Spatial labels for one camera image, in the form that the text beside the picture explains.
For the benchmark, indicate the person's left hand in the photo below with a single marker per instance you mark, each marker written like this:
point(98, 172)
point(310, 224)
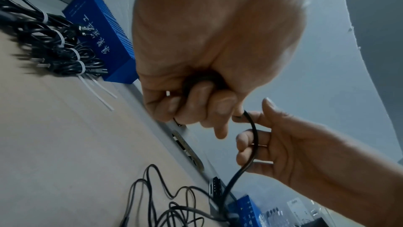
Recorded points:
point(220, 22)

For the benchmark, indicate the blue triangular box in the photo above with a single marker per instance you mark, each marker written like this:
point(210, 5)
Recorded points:
point(104, 34)

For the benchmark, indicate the person's right hand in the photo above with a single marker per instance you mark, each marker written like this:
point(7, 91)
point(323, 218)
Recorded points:
point(315, 158)

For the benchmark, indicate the small black screen device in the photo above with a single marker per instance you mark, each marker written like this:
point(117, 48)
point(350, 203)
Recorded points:
point(217, 191)

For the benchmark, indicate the light wooden table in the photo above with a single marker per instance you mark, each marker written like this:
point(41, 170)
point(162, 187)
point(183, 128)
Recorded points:
point(47, 134)

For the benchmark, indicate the blue rectangular box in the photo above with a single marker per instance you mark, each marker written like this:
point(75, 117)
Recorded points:
point(248, 208)

